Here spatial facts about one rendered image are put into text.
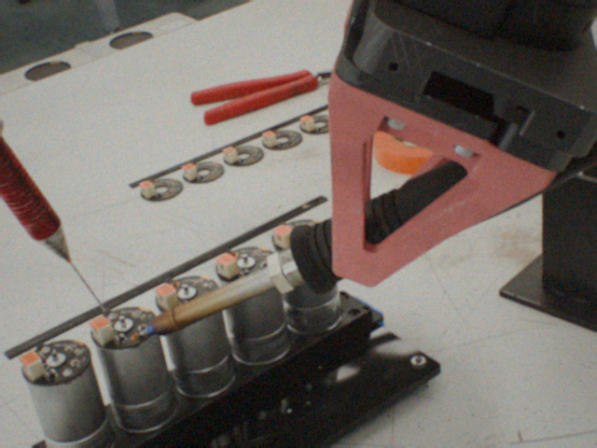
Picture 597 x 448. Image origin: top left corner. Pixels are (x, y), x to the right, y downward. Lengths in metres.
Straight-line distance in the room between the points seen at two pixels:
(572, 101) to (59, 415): 0.22
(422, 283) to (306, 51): 0.31
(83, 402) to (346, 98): 0.16
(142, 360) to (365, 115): 0.15
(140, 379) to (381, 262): 0.11
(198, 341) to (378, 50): 0.18
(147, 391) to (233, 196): 0.21
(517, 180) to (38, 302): 0.30
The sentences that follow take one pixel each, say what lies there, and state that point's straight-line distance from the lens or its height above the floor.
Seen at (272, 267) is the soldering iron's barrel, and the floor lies 0.84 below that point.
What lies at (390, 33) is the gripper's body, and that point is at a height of 0.94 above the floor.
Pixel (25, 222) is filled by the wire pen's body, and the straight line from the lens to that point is 0.33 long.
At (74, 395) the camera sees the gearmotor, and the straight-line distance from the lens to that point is 0.38.
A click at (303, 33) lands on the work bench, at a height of 0.75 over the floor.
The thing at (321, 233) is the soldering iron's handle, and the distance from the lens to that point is 0.34.
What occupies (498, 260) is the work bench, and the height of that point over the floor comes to 0.75.
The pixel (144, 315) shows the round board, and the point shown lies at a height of 0.81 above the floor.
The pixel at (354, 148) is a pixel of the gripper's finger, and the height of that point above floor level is 0.90.
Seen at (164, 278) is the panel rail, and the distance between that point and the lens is 0.42.
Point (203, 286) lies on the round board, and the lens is 0.41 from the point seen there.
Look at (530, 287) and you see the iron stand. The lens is 0.49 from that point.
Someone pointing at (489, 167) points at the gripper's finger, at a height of 0.89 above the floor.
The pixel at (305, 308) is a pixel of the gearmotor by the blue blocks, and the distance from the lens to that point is 0.43.
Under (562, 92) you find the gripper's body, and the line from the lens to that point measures 0.27.
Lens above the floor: 1.04
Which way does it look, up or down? 31 degrees down
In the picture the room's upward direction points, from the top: 8 degrees counter-clockwise
